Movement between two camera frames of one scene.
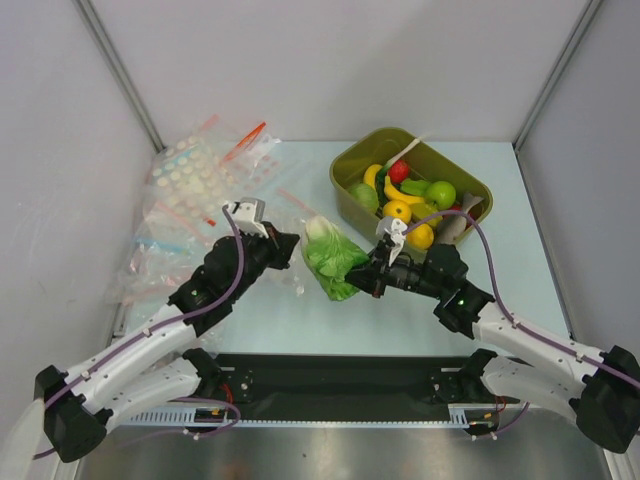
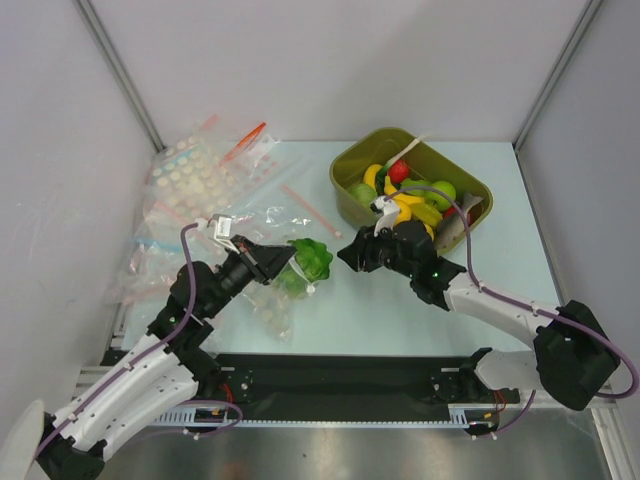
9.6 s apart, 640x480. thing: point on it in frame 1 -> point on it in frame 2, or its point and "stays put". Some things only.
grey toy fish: (452, 226) stays put
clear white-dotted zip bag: (323, 258) -> (274, 303)
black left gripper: (279, 244) stays put
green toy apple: (443, 194) stays put
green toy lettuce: (331, 254) -> (311, 263)
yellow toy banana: (369, 175) stays put
